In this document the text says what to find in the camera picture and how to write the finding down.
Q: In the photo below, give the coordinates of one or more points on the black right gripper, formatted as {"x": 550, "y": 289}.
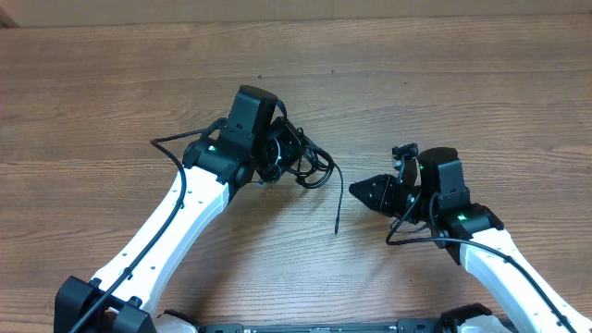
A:
{"x": 384, "y": 184}

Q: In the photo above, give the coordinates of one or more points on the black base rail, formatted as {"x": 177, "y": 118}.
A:
{"x": 407, "y": 325}

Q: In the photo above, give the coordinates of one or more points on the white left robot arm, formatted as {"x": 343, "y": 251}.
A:
{"x": 255, "y": 139}

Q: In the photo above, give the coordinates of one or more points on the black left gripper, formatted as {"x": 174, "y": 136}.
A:
{"x": 292, "y": 144}

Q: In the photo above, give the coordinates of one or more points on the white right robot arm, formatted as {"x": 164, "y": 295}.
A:
{"x": 429, "y": 189}

